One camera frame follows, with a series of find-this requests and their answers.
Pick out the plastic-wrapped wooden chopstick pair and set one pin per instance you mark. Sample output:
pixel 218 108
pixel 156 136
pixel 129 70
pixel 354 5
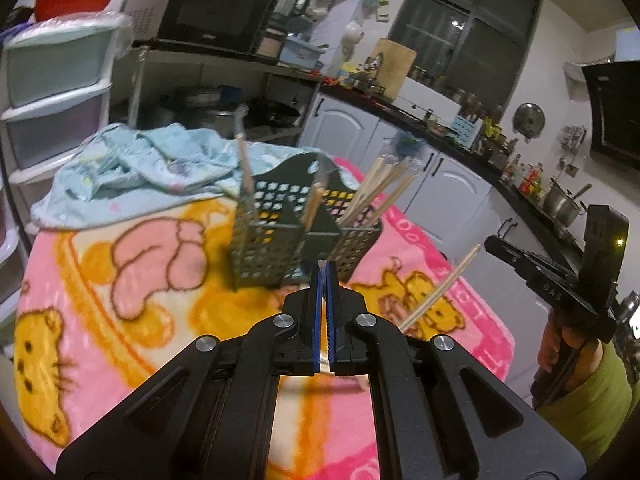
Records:
pixel 323 265
pixel 395 190
pixel 367 190

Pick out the row of spice jars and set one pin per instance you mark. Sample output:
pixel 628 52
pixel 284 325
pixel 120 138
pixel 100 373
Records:
pixel 450 92

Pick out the light blue plastic basket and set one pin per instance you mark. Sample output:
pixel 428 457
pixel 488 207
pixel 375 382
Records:
pixel 300 55

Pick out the person's right hand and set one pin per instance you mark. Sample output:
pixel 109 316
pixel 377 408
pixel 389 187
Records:
pixel 550 350

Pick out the steel stockpot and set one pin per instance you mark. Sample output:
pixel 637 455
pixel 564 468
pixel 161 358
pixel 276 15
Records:
pixel 562 205

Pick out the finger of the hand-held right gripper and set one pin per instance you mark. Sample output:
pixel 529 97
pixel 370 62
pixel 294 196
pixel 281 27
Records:
pixel 520 267
pixel 505 245

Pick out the round steel lid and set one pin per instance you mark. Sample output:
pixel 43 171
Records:
pixel 529 120

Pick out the dark kitchen window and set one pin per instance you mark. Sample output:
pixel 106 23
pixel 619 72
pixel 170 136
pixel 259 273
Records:
pixel 450 35

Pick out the black wok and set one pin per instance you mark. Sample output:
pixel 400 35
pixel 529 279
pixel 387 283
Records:
pixel 272 112

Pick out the pink cartoon bear blanket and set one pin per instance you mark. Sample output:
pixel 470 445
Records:
pixel 150 360

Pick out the black microwave oven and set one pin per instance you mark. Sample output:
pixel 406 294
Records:
pixel 210 10

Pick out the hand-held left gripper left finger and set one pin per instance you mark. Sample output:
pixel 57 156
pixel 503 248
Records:
pixel 316 320

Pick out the white plastic drawer unit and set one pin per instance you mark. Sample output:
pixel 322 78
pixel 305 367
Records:
pixel 55 125

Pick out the white kitchen cabinet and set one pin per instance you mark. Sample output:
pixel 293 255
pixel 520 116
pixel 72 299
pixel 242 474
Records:
pixel 350 130

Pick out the black range hood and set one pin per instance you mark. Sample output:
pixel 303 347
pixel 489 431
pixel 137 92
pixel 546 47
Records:
pixel 620 110

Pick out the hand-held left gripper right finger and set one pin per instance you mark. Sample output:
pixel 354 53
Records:
pixel 332 320

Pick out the dark green perforated utensil holder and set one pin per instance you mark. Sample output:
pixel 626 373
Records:
pixel 265 255

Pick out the black-topped kitchen shelf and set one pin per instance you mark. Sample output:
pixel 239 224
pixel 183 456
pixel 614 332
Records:
pixel 225 57

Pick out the blue knife block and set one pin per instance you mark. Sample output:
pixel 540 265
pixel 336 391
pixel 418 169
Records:
pixel 465 130

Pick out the row of condiment bottles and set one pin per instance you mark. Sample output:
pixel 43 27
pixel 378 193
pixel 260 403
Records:
pixel 530 177

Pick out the wooden cutting board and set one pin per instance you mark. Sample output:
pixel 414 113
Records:
pixel 392 67

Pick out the light blue printed cloth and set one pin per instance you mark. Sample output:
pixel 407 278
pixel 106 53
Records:
pixel 150 160

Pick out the steel cooking pot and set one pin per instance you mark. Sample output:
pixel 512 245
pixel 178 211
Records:
pixel 210 115

